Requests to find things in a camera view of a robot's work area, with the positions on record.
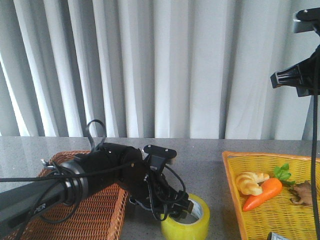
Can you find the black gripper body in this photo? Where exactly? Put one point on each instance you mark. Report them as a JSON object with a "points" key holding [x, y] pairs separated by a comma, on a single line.
{"points": [[309, 70], [147, 186]]}

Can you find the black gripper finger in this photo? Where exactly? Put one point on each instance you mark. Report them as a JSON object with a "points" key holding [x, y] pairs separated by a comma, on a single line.
{"points": [[182, 207], [291, 76]]}

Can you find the yellow tape roll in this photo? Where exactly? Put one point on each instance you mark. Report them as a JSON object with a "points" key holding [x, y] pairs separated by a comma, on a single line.
{"points": [[196, 230]]}

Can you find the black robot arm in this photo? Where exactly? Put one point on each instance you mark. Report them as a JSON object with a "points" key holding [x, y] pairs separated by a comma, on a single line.
{"points": [[69, 182]]}

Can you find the brown wicker basket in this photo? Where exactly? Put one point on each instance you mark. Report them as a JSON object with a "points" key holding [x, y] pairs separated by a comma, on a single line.
{"points": [[99, 217]]}

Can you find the toy croissant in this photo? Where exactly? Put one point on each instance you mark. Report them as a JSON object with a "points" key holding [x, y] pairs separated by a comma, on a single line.
{"points": [[248, 182]]}

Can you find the toy orange carrot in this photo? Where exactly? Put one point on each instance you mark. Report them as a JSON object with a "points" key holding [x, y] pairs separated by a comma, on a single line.
{"points": [[270, 188]]}

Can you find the dark grey packet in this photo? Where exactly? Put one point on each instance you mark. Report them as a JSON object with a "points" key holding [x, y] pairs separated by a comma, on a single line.
{"points": [[275, 236]]}

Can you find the yellow wicker basket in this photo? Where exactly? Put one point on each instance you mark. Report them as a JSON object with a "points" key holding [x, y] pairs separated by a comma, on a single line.
{"points": [[279, 214]]}

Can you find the grey pleated curtain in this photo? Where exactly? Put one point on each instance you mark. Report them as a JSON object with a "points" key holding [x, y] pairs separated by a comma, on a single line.
{"points": [[152, 68]]}

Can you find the brown ginger root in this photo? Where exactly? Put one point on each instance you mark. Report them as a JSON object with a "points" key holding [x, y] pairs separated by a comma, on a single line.
{"points": [[303, 193]]}

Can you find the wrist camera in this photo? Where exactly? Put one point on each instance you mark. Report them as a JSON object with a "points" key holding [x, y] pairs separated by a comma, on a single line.
{"points": [[157, 157], [306, 20]]}

